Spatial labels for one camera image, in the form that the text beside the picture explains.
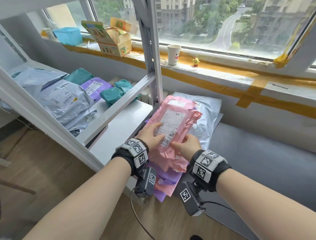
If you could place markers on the person's left hand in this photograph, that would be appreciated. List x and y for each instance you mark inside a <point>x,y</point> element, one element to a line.
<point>150,136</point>

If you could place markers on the person's right hand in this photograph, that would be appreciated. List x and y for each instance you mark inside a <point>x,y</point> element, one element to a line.
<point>187,148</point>

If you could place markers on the pink plastic package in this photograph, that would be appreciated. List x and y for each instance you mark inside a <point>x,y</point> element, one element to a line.
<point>170,123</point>
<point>195,116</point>
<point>165,190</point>

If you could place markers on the grey-white mailer bag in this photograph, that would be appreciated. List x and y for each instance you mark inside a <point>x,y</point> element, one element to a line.
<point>209,106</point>

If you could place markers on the teal mailer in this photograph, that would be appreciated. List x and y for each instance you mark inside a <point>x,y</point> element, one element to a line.
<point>111,95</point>
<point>79,75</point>

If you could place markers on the person's right forearm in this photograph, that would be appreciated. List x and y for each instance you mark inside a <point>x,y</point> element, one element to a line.
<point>266,205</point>

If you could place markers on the person's left forearm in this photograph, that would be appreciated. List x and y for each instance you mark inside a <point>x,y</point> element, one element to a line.
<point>81,200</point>

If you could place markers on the person's black shoe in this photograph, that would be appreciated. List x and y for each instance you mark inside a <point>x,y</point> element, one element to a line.
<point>196,237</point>

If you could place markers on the left marker wristband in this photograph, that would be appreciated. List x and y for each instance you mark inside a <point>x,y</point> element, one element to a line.
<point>133,150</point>

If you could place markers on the marker wristband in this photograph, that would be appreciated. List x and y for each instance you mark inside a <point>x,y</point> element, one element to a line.
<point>133,150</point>
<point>205,165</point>

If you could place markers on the right marker wristband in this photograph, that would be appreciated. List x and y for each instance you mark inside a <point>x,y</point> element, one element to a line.
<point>205,165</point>

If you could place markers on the white metal shelf rack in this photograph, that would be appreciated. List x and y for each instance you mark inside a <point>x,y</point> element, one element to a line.
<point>123,123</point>

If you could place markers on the white radiator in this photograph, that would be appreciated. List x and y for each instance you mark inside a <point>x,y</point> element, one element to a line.
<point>153,96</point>

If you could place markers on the white paper cup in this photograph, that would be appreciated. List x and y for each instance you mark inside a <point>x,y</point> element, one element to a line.
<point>174,54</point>

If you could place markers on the yellow rubber duck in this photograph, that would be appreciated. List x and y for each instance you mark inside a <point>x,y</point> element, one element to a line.
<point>196,61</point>

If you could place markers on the clear grey plastic bag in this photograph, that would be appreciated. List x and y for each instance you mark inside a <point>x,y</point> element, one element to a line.
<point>66,99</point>

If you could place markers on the colourful printed paper box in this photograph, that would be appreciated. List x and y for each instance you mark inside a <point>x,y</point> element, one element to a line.
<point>113,42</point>

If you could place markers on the white framed window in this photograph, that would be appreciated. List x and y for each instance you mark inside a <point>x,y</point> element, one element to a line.
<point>222,29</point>

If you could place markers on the yellow tape piece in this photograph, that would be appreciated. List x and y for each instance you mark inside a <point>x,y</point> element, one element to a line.
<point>281,60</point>

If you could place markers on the blue plastic basket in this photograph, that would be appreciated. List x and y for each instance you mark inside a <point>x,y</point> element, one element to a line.
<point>68,35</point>

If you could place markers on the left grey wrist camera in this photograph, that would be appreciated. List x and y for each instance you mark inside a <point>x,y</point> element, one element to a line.
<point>145,183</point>

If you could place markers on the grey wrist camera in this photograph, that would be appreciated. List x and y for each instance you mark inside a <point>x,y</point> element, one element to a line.
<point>190,200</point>
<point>145,183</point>

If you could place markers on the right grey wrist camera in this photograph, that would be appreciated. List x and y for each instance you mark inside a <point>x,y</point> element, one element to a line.
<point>190,200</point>

